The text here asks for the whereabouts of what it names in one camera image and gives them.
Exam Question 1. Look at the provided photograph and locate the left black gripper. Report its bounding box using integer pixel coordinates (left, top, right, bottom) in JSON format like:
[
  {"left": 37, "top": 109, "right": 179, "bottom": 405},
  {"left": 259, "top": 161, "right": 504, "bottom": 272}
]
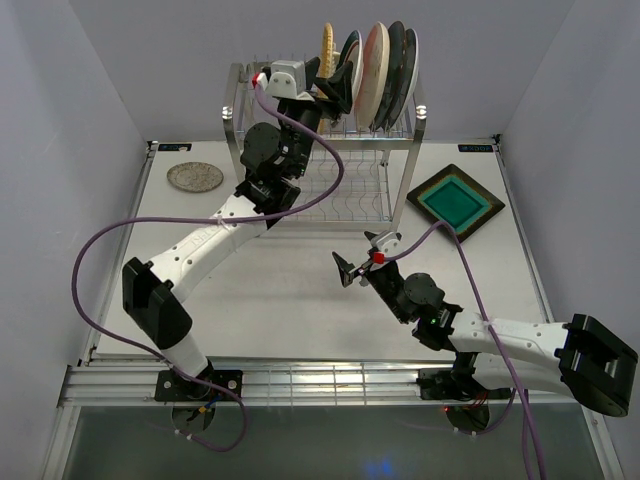
[{"left": 281, "top": 59, "right": 354, "bottom": 179}]

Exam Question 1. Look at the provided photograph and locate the yellow woven square plate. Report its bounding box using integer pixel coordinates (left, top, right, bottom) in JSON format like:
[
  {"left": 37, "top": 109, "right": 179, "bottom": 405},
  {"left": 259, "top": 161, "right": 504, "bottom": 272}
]
[{"left": 318, "top": 22, "right": 339, "bottom": 79}]

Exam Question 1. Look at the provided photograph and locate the white plate green red rim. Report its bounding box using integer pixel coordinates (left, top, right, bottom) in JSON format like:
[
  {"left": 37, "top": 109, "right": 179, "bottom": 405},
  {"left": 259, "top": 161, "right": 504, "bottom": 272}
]
[{"left": 335, "top": 30, "right": 364, "bottom": 100}]

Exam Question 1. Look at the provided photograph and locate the pink cream floral plate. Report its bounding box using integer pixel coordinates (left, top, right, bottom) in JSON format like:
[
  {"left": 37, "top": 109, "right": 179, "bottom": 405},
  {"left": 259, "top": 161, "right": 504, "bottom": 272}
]
[{"left": 355, "top": 22, "right": 390, "bottom": 130}]

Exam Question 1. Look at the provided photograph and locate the steel two-tier dish rack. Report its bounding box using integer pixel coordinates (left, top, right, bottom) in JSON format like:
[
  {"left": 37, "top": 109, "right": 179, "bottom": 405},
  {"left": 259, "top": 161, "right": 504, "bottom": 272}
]
[{"left": 222, "top": 61, "right": 426, "bottom": 232}]

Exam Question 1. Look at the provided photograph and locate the dark blue round plate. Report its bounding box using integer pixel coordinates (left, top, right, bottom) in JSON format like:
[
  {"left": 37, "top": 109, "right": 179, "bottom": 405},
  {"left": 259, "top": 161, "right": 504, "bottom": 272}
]
[{"left": 373, "top": 20, "right": 406, "bottom": 130}]

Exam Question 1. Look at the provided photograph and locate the white plate teal lettered rim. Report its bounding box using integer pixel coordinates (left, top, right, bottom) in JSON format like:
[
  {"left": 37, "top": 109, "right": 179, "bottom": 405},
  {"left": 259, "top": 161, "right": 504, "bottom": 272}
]
[{"left": 396, "top": 28, "right": 419, "bottom": 120}]

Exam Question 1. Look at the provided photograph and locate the green black square plate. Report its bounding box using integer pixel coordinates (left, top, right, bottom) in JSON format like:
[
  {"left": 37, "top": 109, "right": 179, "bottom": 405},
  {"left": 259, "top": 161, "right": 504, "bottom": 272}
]
[{"left": 406, "top": 164, "right": 505, "bottom": 242}]

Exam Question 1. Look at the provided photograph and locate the speckled grey round plate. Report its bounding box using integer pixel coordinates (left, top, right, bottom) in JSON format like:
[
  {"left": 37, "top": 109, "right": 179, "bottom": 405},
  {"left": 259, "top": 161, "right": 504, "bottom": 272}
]
[{"left": 166, "top": 162, "right": 224, "bottom": 193}]

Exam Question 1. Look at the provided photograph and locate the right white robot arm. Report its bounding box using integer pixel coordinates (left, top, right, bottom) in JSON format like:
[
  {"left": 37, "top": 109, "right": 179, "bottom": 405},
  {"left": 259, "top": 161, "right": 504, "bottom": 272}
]
[{"left": 332, "top": 231, "right": 639, "bottom": 417}]

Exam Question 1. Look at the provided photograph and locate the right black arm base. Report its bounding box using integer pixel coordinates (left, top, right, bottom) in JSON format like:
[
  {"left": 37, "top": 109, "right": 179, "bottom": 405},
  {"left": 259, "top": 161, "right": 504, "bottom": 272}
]
[{"left": 415, "top": 369, "right": 484, "bottom": 402}]

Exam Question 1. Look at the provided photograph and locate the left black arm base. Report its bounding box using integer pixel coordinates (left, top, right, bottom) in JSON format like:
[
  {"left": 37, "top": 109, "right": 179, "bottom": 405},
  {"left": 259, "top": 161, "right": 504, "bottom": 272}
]
[{"left": 153, "top": 369, "right": 244, "bottom": 403}]

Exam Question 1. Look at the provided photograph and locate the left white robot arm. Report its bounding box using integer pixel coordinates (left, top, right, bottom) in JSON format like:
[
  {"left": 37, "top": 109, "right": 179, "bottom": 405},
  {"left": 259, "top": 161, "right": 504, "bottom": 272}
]
[{"left": 122, "top": 58, "right": 354, "bottom": 400}]

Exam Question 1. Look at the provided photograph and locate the right blue table label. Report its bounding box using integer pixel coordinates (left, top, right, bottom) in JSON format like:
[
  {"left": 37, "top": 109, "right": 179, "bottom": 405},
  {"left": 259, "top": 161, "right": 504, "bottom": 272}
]
[{"left": 458, "top": 144, "right": 494, "bottom": 153}]

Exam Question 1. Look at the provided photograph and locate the blue table label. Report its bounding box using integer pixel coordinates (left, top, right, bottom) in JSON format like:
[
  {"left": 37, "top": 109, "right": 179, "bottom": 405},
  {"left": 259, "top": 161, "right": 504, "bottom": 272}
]
[
  {"left": 458, "top": 144, "right": 494, "bottom": 153},
  {"left": 158, "top": 143, "right": 192, "bottom": 152}
]

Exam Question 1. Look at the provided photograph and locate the left blue table label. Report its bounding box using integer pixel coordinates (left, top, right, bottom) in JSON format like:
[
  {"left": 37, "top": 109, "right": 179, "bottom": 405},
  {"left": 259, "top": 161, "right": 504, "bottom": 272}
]
[{"left": 158, "top": 143, "right": 192, "bottom": 152}]

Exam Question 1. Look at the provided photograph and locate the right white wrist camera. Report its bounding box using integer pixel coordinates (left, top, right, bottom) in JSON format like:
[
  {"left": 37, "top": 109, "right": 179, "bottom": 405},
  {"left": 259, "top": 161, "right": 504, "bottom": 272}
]
[{"left": 371, "top": 240, "right": 401, "bottom": 268}]

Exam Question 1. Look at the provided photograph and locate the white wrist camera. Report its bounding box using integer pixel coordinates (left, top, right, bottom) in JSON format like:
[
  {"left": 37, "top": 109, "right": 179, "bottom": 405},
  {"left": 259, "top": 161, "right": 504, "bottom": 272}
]
[
  {"left": 252, "top": 60, "right": 309, "bottom": 100},
  {"left": 371, "top": 240, "right": 401, "bottom": 268}
]

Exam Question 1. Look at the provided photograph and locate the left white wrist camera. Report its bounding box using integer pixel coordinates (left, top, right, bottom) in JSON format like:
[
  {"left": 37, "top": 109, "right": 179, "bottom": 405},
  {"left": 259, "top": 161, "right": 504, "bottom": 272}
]
[{"left": 252, "top": 60, "right": 309, "bottom": 100}]

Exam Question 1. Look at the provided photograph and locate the aluminium front frame rail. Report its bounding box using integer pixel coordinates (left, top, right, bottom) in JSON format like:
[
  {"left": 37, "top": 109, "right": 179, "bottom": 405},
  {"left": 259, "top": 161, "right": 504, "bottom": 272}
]
[{"left": 57, "top": 359, "right": 601, "bottom": 409}]

